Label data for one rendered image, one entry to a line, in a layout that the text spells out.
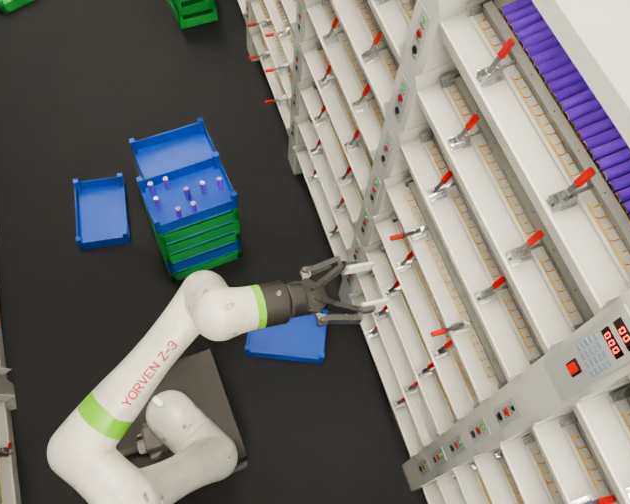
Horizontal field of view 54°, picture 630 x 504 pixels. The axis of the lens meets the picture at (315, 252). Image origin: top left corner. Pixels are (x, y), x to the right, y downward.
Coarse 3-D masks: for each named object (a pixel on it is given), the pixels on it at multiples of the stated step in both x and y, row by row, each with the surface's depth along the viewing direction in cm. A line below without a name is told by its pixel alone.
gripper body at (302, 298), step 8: (304, 280) 134; (312, 280) 135; (288, 288) 130; (296, 288) 130; (304, 288) 130; (320, 288) 134; (296, 296) 129; (304, 296) 129; (312, 296) 133; (296, 304) 129; (304, 304) 129; (312, 304) 132; (320, 304) 132; (296, 312) 129; (304, 312) 130; (312, 312) 131
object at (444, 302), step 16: (400, 176) 163; (400, 192) 166; (400, 208) 164; (416, 224) 161; (416, 256) 158; (432, 256) 157; (432, 272) 156; (432, 288) 154; (448, 304) 152; (448, 320) 151; (464, 336) 148; (464, 352) 147; (480, 352) 146; (464, 368) 149; (480, 368) 145; (480, 384) 144; (496, 384) 143; (480, 400) 142
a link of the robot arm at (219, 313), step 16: (208, 288) 126; (224, 288) 125; (240, 288) 127; (256, 288) 127; (192, 304) 126; (208, 304) 122; (224, 304) 122; (240, 304) 123; (256, 304) 125; (208, 320) 121; (224, 320) 121; (240, 320) 123; (256, 320) 125; (208, 336) 123; (224, 336) 123
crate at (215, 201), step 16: (208, 160) 225; (160, 176) 221; (176, 176) 225; (192, 176) 227; (208, 176) 227; (224, 176) 225; (144, 192) 222; (160, 192) 223; (176, 192) 223; (192, 192) 224; (208, 192) 224; (224, 192) 225; (208, 208) 215; (224, 208) 220; (160, 224) 211; (176, 224) 215
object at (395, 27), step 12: (372, 0) 145; (384, 0) 144; (396, 0) 143; (408, 0) 143; (384, 12) 143; (396, 12) 142; (408, 12) 141; (384, 24) 142; (396, 24) 141; (408, 24) 140; (396, 36) 140; (396, 48) 139
